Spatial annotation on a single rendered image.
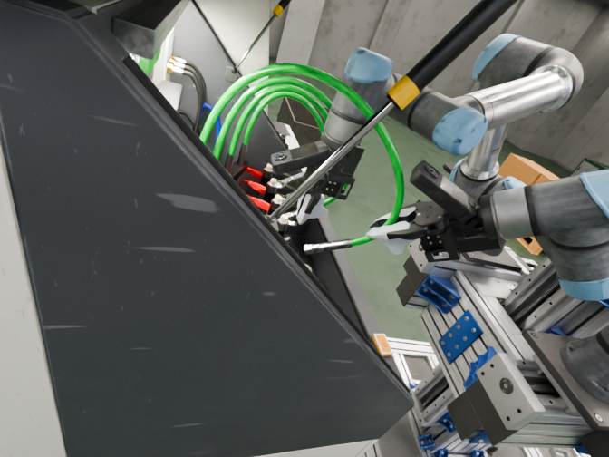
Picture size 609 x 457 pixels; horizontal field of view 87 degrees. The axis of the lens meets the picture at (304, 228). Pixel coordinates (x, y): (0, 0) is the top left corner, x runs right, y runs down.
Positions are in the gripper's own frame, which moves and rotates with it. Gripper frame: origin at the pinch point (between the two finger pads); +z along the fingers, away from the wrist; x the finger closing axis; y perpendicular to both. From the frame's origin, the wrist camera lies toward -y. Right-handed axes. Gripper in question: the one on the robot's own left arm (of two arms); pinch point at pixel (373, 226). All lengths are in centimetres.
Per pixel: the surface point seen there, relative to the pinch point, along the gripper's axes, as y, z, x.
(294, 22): -142, 431, 862
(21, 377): -19, 17, -46
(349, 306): 24.1, 17.9, 2.3
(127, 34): -38.0, -5.0, -28.6
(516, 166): 212, 3, 426
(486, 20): -26.6, -25.5, -18.2
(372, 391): 18.2, 1.4, -22.1
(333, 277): 22.0, 25.8, 11.3
